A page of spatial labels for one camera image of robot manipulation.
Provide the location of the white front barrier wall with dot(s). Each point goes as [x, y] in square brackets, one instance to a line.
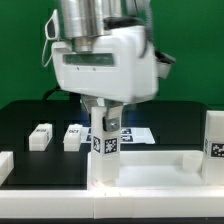
[153, 203]

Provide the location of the white left barrier block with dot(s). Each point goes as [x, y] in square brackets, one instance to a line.
[6, 165]

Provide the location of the white desk top tray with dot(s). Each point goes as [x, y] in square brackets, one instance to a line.
[144, 170]

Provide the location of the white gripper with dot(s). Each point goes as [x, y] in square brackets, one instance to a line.
[123, 67]

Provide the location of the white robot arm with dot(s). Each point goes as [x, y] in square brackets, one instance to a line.
[82, 21]

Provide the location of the fiducial marker sheet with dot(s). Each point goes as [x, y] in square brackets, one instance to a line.
[129, 135]

